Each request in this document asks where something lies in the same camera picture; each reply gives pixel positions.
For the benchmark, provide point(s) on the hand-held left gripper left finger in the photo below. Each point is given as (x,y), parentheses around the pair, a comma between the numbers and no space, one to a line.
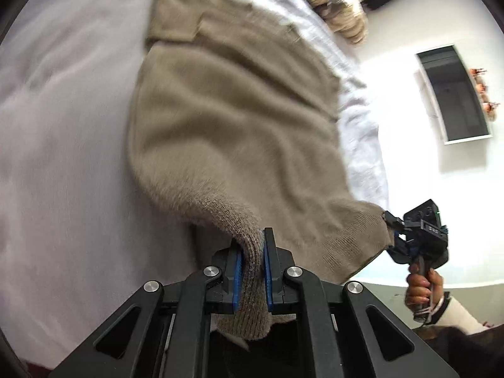
(236,279)

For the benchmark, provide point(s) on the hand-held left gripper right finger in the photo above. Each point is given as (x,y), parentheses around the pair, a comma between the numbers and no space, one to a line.
(269,279)

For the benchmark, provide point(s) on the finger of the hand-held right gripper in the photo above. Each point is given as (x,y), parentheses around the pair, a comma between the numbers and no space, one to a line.
(395,250)
(391,219)

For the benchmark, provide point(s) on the olive brown knit sweater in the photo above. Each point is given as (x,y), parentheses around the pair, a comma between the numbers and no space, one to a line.
(236,126)

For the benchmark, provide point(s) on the person's right forearm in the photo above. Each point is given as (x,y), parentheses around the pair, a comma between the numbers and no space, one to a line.
(460,315)

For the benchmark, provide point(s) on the person's right hand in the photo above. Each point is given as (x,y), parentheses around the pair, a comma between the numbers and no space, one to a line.
(417,289)

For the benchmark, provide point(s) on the beige striped fleece garment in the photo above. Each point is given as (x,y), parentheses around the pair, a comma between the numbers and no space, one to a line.
(342,15)

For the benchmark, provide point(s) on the lavender plush blanket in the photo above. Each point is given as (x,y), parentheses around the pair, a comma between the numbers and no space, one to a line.
(71,145)

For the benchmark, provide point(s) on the white-framed dark wall panel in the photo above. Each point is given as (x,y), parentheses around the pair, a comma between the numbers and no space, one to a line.
(456,94)

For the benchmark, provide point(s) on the small brown wall ornament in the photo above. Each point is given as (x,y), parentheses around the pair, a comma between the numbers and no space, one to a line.
(481,86)
(493,111)
(477,71)

